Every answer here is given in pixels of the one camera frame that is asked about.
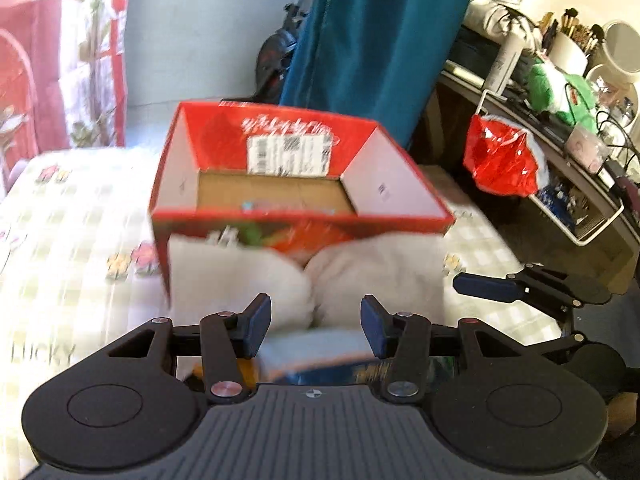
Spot white brush holder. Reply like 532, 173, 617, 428
550, 32, 590, 76

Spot red plastic bag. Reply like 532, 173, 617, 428
462, 114, 551, 198

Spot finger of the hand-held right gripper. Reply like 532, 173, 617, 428
542, 332, 588, 363
452, 262, 613, 321

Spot makeup brushes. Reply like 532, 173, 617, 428
537, 7, 606, 53

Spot white wire rack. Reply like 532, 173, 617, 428
475, 87, 626, 247

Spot white bottle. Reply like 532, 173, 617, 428
487, 35, 523, 96

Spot black bag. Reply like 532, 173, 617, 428
452, 25, 533, 86

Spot black scooter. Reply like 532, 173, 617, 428
255, 0, 326, 103

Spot round white mirror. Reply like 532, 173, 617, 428
585, 20, 640, 91

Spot red white printed curtain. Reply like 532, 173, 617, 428
0, 0, 133, 201

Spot dark wooden desk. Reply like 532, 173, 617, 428
410, 67, 640, 261

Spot green plush toy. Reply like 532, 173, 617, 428
527, 60, 601, 128

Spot white book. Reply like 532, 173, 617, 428
445, 60, 488, 81

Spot blue plastic packet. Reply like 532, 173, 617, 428
192, 329, 396, 388

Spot checked printed bedsheet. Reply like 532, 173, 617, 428
0, 147, 566, 480

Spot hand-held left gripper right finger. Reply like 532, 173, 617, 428
361, 294, 531, 406

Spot black cable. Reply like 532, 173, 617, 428
597, 110, 640, 171

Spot blue printed packets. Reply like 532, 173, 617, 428
537, 182, 601, 233

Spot red strawberry cardboard box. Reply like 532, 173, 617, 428
149, 100, 457, 311

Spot white cloth bag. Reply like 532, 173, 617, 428
465, 0, 543, 43

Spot teal curtain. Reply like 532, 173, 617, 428
279, 0, 493, 153

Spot white fluffy soft bundle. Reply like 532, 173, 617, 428
167, 232, 446, 332

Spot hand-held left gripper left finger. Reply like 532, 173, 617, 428
105, 294, 273, 407

